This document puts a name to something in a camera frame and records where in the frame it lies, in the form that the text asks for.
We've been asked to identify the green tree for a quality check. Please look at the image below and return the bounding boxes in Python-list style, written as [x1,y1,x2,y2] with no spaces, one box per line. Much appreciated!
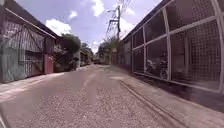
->
[97,35,121,65]

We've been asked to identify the grey asphalt road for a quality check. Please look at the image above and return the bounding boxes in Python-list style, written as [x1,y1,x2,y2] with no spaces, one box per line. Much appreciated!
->
[0,63,188,128]

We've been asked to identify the utility pole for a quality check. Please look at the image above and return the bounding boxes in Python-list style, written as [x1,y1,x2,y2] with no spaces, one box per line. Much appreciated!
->
[109,4,123,43]

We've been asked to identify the dark green trees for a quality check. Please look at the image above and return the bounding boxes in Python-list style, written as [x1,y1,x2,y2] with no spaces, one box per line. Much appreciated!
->
[54,33,82,73]

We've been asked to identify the motorcycle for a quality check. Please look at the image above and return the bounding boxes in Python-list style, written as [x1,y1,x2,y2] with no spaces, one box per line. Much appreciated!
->
[146,58,169,81]

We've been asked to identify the concrete pavement strip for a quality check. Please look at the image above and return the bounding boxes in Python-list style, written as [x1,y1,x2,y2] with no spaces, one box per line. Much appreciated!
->
[108,64,224,128]

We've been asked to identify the building with corrugated metal gate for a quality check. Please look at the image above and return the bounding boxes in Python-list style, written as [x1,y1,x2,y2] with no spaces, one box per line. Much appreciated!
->
[0,0,63,84]

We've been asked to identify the pale concrete verge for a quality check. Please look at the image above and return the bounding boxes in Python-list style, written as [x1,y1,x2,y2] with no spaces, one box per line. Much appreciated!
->
[0,71,65,103]

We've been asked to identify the overhead wires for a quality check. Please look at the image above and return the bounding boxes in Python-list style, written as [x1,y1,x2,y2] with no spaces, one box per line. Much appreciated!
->
[104,0,133,42]

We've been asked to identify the building with wire mesh fence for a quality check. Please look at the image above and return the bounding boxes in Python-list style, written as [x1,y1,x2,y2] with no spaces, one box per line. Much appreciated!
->
[117,0,224,96]

